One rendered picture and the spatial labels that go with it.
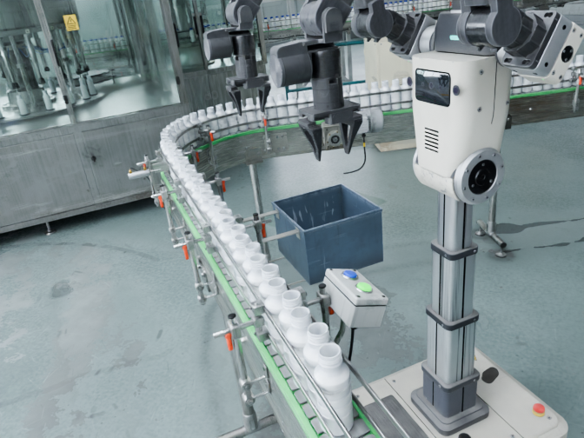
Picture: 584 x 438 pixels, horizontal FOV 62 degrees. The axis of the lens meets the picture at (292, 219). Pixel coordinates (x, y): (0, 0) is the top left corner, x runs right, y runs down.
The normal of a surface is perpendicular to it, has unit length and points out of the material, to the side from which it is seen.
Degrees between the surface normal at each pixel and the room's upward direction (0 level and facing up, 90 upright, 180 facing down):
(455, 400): 90
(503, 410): 0
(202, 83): 90
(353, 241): 90
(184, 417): 0
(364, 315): 90
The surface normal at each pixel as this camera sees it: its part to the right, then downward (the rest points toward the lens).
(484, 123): 0.40, 0.51
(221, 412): -0.11, -0.90
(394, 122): 0.08, 0.41
